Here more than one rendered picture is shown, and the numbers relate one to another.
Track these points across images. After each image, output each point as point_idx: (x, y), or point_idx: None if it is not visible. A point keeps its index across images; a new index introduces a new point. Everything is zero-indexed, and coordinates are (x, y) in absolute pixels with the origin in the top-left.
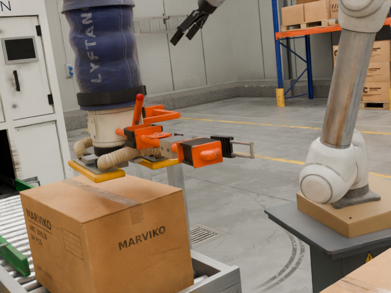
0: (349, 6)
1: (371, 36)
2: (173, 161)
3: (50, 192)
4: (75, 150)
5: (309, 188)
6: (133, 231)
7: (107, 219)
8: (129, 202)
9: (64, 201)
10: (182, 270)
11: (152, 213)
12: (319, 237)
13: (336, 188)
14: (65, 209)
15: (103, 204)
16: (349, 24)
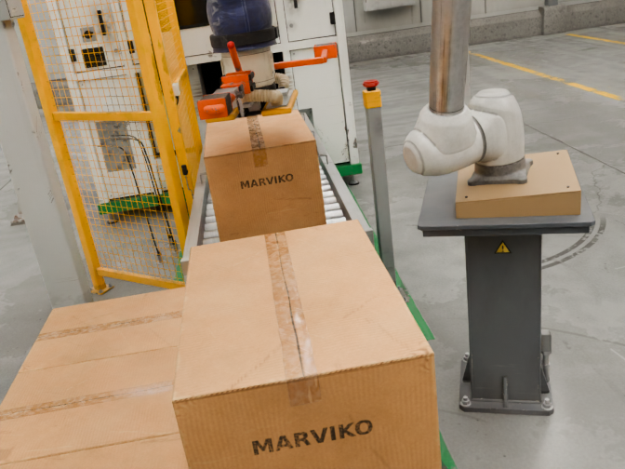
0: None
1: None
2: (283, 110)
3: (224, 127)
4: None
5: (406, 155)
6: (256, 173)
7: (229, 158)
8: (259, 145)
9: (219, 137)
10: (313, 221)
11: (278, 159)
12: (431, 212)
13: (428, 160)
14: (209, 144)
15: (239, 144)
16: None
